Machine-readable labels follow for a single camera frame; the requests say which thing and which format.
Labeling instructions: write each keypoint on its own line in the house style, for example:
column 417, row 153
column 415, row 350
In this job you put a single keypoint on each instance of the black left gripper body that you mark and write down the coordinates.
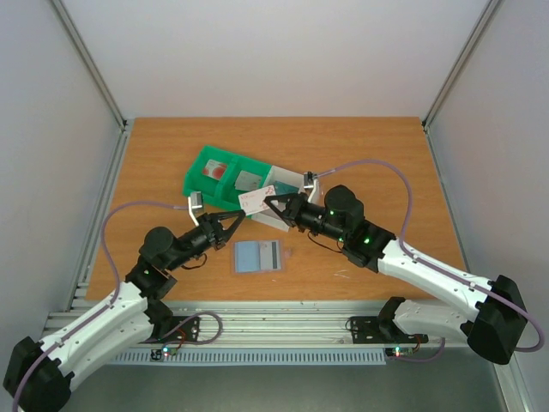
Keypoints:
column 202, row 244

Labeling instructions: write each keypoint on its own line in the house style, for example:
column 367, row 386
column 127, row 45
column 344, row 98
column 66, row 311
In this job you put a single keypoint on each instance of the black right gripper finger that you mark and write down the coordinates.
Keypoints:
column 272, row 216
column 283, row 198

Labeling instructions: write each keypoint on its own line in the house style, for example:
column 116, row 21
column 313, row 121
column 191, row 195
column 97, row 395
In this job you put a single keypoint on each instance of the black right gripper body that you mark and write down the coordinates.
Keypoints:
column 292, row 209

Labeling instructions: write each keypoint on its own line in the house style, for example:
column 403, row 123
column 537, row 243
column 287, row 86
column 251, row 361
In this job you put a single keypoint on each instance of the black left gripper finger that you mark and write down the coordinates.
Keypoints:
column 237, row 215
column 227, row 233

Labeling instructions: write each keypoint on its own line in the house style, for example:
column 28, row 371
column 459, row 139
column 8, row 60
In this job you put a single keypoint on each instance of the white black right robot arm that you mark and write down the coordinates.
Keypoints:
column 488, row 315

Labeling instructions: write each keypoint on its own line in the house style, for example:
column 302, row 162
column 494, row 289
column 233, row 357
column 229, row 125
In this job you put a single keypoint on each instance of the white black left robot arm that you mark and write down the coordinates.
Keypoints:
column 42, row 375

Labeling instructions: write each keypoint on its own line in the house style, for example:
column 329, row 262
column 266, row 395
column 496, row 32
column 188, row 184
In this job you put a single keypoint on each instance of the teal credit card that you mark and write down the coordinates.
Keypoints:
column 282, row 188

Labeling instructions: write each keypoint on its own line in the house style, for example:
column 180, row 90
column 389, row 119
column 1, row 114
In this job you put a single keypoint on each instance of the grey stripe card in holder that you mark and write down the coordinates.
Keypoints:
column 268, row 255

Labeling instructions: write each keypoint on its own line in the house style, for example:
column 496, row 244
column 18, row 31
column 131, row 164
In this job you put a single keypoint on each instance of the silver grey card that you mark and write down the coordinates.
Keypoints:
column 247, row 181

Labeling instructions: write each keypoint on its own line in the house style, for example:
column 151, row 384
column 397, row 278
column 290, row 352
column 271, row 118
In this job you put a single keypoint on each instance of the white storage bin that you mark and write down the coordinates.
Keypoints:
column 285, row 182

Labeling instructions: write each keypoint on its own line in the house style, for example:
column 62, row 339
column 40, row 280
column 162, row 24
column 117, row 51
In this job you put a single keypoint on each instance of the green double storage bin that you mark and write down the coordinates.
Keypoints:
column 220, row 190

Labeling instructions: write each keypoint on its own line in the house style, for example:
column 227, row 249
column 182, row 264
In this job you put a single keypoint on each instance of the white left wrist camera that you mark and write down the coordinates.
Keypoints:
column 195, row 206

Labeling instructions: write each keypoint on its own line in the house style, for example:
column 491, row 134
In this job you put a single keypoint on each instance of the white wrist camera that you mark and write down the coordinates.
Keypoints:
column 195, row 206
column 311, row 186

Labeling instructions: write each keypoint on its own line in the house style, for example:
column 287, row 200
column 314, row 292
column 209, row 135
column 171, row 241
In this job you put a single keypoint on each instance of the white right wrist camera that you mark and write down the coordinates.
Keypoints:
column 311, row 186

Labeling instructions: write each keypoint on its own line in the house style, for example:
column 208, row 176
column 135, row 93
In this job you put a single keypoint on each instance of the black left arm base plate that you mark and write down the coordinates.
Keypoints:
column 184, row 328

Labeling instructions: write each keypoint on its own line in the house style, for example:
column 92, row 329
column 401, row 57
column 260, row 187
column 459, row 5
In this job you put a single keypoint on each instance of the aluminium front rail frame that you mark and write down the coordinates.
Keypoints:
column 282, row 324

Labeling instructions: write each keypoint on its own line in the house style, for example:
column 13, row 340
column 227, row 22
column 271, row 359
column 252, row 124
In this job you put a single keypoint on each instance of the left aluminium corner post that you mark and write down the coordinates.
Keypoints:
column 78, row 42

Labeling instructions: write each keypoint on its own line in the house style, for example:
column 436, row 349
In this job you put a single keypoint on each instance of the aluminium corner post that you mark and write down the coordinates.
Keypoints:
column 78, row 42
column 467, row 51

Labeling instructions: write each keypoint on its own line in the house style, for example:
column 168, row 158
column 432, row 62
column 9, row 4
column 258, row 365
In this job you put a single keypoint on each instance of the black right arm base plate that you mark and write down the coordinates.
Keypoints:
column 367, row 330

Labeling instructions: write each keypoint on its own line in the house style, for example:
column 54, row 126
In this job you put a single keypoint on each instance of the grey slotted cable duct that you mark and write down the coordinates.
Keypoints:
column 243, row 357

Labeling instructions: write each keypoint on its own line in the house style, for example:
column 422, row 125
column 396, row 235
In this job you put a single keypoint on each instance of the right aluminium corner post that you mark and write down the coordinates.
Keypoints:
column 467, row 51

